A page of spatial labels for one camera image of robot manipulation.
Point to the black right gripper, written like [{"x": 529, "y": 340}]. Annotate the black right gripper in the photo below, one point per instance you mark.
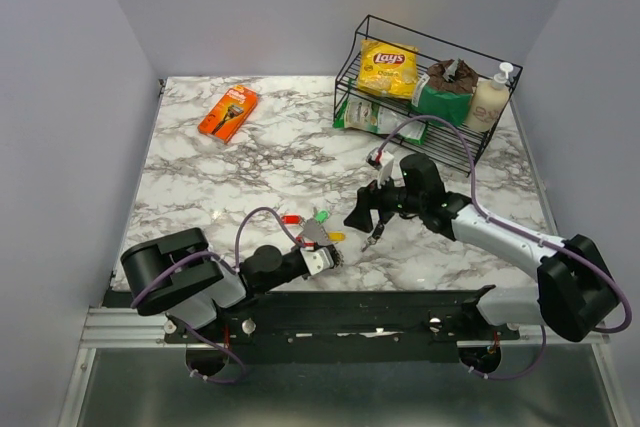
[{"x": 368, "y": 197}]

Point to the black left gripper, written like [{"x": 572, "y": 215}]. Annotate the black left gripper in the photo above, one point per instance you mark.
[{"x": 297, "y": 250}]

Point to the steel key organizer red handle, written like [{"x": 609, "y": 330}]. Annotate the steel key organizer red handle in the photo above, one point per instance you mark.
[{"x": 315, "y": 236}]

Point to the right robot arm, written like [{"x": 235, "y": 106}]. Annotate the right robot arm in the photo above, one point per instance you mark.
[{"x": 572, "y": 294}]

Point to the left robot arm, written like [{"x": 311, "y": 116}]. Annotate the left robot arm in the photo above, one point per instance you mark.
[{"x": 180, "y": 275}]

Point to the black key tag with keys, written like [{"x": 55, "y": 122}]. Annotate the black key tag with keys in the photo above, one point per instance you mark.
[{"x": 374, "y": 237}]

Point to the yellow key tag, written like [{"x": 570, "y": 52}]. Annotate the yellow key tag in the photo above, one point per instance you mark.
[{"x": 336, "y": 236}]

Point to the green key tag with key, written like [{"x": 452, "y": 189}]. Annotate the green key tag with key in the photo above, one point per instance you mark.
[{"x": 321, "y": 216}]

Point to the red key tag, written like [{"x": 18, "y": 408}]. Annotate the red key tag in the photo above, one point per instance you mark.
[{"x": 291, "y": 219}]

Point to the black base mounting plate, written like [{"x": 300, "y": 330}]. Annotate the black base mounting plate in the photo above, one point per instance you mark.
[{"x": 353, "y": 327}]

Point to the green white snack bag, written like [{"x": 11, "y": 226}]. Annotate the green white snack bag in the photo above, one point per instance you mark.
[{"x": 364, "y": 115}]

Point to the yellow Lays chips bag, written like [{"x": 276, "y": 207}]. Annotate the yellow Lays chips bag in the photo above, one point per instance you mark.
[{"x": 388, "y": 70}]

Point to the green brown coffee bag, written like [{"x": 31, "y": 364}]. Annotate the green brown coffee bag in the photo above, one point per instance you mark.
[{"x": 445, "y": 90}]

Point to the orange razor box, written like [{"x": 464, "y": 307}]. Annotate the orange razor box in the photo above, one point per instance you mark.
[{"x": 229, "y": 114}]

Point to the cream lotion pump bottle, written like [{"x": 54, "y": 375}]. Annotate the cream lotion pump bottle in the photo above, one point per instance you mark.
[{"x": 489, "y": 100}]

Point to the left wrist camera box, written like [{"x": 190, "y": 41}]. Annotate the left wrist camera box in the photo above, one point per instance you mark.
[{"x": 318, "y": 260}]

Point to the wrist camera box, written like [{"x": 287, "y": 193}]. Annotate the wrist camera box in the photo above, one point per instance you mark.
[
  {"x": 318, "y": 260},
  {"x": 382, "y": 162}
]

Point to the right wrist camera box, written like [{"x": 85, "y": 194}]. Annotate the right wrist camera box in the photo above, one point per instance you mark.
[{"x": 382, "y": 162}]

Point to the black wire shelf rack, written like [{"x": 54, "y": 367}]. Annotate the black wire shelf rack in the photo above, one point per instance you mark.
[{"x": 455, "y": 146}]

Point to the aluminium rail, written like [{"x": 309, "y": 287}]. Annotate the aluminium rail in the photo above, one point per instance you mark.
[{"x": 123, "y": 328}]

